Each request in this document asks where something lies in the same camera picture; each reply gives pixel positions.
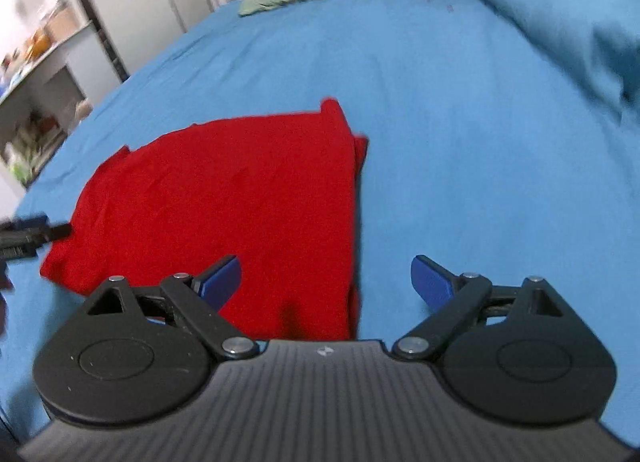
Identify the red knit sweater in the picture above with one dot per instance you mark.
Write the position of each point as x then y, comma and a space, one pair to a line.
225, 202

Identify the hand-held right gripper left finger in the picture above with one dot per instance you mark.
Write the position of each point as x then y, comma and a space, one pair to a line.
220, 284

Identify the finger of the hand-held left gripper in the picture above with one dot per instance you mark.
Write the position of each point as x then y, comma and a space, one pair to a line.
35, 234

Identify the grey and white wardrobe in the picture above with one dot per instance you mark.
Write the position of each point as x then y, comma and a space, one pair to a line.
140, 6

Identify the blue duvet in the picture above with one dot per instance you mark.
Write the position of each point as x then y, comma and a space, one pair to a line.
560, 21

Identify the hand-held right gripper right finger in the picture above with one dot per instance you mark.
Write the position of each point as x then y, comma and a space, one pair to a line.
431, 287

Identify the cream cloth bag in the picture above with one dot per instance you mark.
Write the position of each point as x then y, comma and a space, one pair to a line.
83, 109

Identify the white shelf unit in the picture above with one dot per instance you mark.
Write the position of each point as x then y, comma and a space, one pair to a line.
75, 66

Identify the blue bed sheet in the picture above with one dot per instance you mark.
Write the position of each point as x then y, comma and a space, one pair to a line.
450, 116

